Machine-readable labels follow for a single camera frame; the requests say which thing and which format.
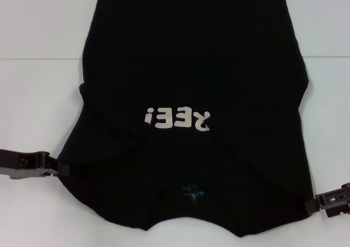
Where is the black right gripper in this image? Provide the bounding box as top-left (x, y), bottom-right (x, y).
top-left (305, 182), bottom-right (350, 219)

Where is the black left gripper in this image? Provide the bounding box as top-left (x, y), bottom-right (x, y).
top-left (0, 148), bottom-right (70, 180)

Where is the black shirt with FREE print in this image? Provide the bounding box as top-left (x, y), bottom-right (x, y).
top-left (59, 0), bottom-right (313, 230)

